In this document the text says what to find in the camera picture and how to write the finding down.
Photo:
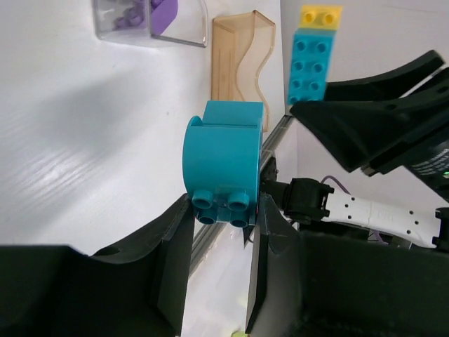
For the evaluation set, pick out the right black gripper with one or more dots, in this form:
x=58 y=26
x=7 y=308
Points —
x=381 y=136

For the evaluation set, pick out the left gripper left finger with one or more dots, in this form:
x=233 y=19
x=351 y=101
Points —
x=134 y=287

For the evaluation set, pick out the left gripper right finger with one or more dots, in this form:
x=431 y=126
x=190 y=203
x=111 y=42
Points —
x=314 y=284

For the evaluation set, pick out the teal lego brick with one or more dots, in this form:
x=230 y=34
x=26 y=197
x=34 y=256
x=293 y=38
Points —
x=310 y=62

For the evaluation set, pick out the yellow lego plate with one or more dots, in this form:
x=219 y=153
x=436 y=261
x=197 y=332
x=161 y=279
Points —
x=320 y=17

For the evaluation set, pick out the teal lego figure piece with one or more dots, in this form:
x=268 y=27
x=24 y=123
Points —
x=205 y=137

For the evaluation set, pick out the purple rounded lego brick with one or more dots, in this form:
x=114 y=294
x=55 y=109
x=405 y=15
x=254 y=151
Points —
x=163 y=13

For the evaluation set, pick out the purple sloped lego brick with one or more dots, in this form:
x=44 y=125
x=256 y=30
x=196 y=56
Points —
x=133 y=17

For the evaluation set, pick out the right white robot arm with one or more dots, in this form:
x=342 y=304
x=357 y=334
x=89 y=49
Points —
x=310 y=202

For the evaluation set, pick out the orange tinted plastic container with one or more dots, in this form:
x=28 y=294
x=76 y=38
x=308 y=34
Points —
x=241 y=47

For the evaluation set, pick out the clear plastic container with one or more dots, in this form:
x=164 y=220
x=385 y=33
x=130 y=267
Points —
x=189 y=28

